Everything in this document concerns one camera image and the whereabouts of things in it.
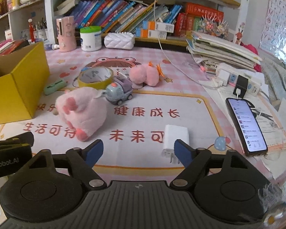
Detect white power adapter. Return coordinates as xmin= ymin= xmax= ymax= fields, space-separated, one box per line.
xmin=161 ymin=125 xmax=190 ymax=164

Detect large pink plush toy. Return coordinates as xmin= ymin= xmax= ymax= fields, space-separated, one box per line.
xmin=55 ymin=87 xmax=108 ymax=142

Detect black smartphone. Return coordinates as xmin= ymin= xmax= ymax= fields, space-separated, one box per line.
xmin=225 ymin=98 xmax=268 ymax=156

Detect yellow cardboard box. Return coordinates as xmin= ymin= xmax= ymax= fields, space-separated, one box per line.
xmin=0 ymin=42 xmax=50 ymax=124

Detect black scissors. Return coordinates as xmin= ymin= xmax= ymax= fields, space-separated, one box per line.
xmin=245 ymin=99 xmax=274 ymax=122

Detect grey purple toy truck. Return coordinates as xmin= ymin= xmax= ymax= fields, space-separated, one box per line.
xmin=105 ymin=76 xmax=133 ymax=106

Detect pink checkered cartoon desk mat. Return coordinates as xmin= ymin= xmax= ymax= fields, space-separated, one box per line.
xmin=0 ymin=48 xmax=242 ymax=181

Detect yellow tape roll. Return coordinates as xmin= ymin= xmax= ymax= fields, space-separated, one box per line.
xmin=77 ymin=67 xmax=113 ymax=90

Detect white charger plug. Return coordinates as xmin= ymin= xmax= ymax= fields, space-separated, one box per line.
xmin=216 ymin=69 xmax=230 ymax=86

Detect black charger plug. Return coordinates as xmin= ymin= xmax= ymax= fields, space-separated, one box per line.
xmin=233 ymin=76 xmax=248 ymax=99

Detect white power strip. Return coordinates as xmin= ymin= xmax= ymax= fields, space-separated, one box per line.
xmin=215 ymin=63 xmax=263 ymax=98

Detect small pink plush toy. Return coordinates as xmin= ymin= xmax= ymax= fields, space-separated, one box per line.
xmin=129 ymin=63 xmax=160 ymax=88

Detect stack of papers and booklets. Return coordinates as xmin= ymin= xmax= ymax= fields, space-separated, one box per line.
xmin=186 ymin=32 xmax=262 ymax=74

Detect white jar green lid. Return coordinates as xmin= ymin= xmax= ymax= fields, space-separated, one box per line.
xmin=80 ymin=26 xmax=102 ymax=52

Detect red tube bottle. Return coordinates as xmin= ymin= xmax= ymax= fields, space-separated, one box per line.
xmin=28 ymin=18 xmax=35 ymax=42

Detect white quilted pouch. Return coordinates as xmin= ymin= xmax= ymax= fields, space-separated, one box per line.
xmin=104 ymin=32 xmax=135 ymax=50

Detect orange blue white box upper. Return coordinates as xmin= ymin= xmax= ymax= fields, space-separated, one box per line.
xmin=142 ymin=20 xmax=174 ymax=33

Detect orange blue white box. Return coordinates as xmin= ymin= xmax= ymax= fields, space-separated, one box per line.
xmin=135 ymin=28 xmax=167 ymax=39
xmin=142 ymin=20 xmax=174 ymax=33

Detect pink cylindrical container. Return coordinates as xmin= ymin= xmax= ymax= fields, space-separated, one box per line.
xmin=56 ymin=15 xmax=77 ymax=52

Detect red boxed book set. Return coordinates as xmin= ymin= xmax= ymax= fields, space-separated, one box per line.
xmin=172 ymin=3 xmax=224 ymax=38

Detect orange blue white box lower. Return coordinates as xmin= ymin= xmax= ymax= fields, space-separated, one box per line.
xmin=135 ymin=28 xmax=167 ymax=39

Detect row of colourful books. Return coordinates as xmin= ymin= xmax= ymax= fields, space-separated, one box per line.
xmin=67 ymin=0 xmax=180 ymax=34

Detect white charging cable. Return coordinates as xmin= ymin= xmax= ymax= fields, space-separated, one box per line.
xmin=153 ymin=0 xmax=224 ymax=90

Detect alphabet wall poster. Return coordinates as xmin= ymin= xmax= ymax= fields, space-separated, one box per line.
xmin=259 ymin=0 xmax=286 ymax=60

